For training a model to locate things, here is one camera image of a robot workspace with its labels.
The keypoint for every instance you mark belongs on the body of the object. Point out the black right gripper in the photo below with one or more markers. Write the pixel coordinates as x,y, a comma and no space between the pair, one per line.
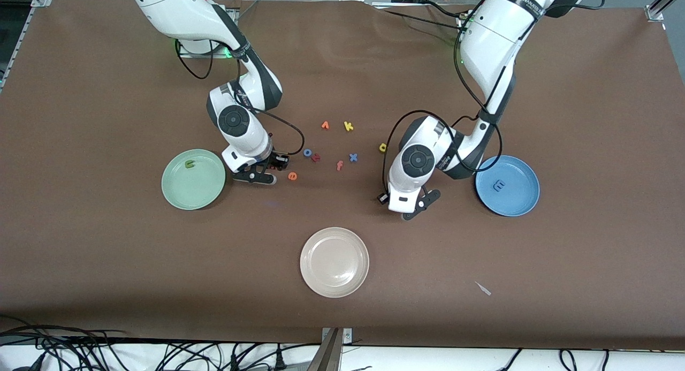
276,160

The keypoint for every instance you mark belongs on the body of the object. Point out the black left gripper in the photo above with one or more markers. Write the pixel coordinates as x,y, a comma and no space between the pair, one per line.
380,196

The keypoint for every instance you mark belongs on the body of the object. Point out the blue foam letter E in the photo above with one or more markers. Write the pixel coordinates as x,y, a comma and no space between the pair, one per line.
499,186

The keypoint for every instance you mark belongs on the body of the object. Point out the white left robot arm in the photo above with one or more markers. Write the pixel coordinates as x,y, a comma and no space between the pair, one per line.
492,39

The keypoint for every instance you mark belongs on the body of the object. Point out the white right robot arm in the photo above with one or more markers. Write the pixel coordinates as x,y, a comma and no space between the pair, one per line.
182,12

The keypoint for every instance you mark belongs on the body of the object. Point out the beige plate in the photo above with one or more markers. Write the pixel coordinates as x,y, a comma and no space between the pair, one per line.
334,262

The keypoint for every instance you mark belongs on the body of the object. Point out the green plate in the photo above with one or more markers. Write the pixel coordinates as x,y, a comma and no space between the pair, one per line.
193,189

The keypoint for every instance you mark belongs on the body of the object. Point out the brown table cover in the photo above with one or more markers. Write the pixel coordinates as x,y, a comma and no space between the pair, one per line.
348,66

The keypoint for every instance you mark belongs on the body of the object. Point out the blue plate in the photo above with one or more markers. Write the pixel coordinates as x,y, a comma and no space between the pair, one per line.
514,199

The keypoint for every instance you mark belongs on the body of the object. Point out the white paper scrap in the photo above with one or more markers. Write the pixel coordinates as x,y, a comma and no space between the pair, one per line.
483,288

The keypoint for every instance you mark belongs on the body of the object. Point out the black power plug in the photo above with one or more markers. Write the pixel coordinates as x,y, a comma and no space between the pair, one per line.
279,360
234,363

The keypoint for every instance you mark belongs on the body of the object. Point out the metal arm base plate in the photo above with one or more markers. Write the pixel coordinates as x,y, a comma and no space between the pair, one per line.
208,55

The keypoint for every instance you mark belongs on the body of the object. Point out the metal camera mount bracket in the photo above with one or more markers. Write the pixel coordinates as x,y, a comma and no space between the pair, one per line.
334,339

